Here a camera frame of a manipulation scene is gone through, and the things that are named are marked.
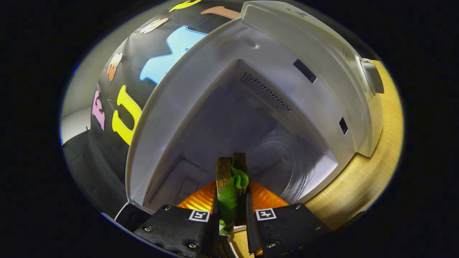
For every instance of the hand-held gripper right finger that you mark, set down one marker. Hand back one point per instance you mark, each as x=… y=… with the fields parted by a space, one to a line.
x=287 y=229

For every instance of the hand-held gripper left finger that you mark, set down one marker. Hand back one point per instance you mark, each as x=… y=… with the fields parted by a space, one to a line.
x=179 y=229

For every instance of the brown bread lettuce sandwich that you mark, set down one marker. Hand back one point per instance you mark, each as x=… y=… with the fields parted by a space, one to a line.
x=229 y=200

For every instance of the white microwave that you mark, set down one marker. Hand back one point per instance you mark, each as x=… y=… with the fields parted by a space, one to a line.
x=222 y=118

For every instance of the black backdrop cloth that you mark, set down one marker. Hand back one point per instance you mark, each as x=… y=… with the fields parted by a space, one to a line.
x=107 y=161

